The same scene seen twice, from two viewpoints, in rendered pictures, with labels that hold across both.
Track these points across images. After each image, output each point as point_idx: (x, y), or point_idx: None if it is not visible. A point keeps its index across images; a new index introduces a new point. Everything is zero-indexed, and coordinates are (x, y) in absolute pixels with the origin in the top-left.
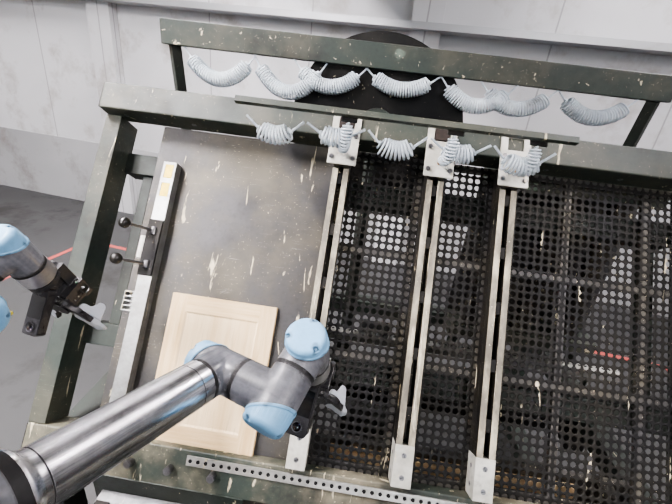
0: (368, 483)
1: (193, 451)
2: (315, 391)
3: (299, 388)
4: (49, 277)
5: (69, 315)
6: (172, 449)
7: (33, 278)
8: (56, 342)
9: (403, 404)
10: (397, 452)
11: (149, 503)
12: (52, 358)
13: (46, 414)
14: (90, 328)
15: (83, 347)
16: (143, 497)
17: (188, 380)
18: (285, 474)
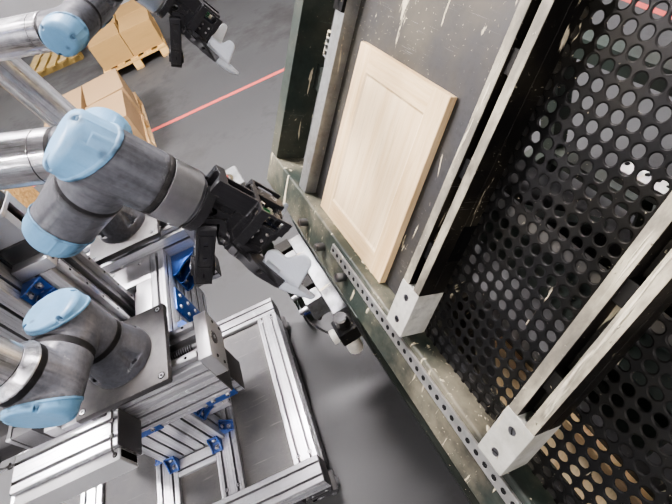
0: (461, 415)
1: (337, 242)
2: (196, 235)
3: (54, 211)
4: (156, 0)
5: (292, 53)
6: (327, 230)
7: (141, 0)
8: (285, 81)
9: (548, 363)
10: (504, 418)
11: (314, 266)
12: (282, 97)
13: (277, 149)
14: (317, 73)
15: (314, 93)
16: (314, 258)
17: (9, 145)
18: (389, 325)
